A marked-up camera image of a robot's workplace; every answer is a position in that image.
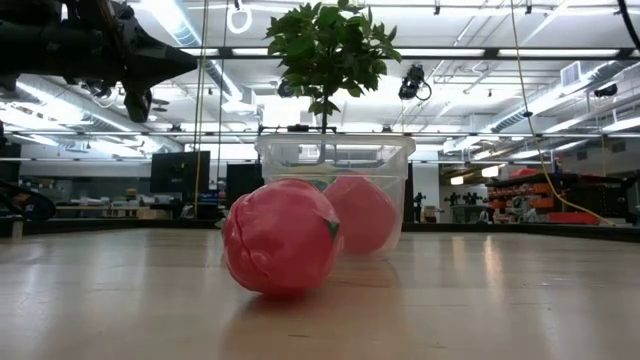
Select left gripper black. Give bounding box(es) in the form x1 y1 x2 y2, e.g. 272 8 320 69
102 0 199 124

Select red toy fruit green leaf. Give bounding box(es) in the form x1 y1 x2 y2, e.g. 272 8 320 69
323 173 400 255

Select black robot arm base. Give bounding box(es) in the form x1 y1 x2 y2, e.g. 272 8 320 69
0 178 58 223

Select clear plastic tupperware container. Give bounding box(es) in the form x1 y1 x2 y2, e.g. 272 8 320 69
253 132 417 257

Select black monitor screen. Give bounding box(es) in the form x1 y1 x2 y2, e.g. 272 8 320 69
150 150 212 195
225 162 265 207

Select green potted plant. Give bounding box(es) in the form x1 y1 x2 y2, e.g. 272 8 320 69
264 0 403 164

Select red toy tomato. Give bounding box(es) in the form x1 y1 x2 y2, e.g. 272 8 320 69
221 177 345 296

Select overhead bar with light strips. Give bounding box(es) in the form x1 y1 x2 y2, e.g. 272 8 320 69
182 46 640 61

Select grey ceiling vent unit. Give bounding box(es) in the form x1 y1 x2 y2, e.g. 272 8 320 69
559 60 584 89

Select shelf with orange bins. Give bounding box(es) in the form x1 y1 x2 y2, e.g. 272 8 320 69
485 167 640 227

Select white hanging ring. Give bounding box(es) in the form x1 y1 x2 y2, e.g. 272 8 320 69
226 0 253 36

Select black hanging camera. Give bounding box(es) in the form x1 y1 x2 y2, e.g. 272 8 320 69
397 63 433 103

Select thin black horizontal frame bar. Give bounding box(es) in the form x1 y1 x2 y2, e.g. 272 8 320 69
0 128 640 140

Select yellow hanging cable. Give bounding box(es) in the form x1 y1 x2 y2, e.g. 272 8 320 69
508 0 617 227

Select black table edge rail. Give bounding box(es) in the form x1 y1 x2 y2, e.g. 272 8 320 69
0 215 640 245

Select black curved cable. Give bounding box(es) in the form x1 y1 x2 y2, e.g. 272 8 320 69
616 0 640 52

